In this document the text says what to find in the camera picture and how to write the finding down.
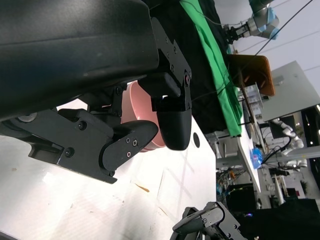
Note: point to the black round table grommet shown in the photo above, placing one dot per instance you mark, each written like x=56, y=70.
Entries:
x=197, y=140

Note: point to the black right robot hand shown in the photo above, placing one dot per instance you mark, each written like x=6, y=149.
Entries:
x=212, y=220

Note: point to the white panel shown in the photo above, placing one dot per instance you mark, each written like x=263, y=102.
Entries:
x=287, y=100

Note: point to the green cloth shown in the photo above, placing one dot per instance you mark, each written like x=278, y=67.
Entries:
x=217, y=75

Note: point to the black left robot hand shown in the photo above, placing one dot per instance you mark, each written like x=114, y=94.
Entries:
x=62, y=50

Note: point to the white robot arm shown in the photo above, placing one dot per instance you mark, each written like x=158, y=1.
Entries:
x=292, y=132

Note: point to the brown chair shell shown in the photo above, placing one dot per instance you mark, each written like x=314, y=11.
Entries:
x=265, y=75

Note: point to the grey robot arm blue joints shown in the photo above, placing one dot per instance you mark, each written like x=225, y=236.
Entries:
x=260, y=25

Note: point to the white desk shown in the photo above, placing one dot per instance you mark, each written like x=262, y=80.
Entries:
x=247, y=155

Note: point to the blue plastic bag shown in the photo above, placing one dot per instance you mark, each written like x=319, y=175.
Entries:
x=256, y=157

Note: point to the pink bowl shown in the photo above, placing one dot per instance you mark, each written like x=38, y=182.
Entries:
x=137, y=105

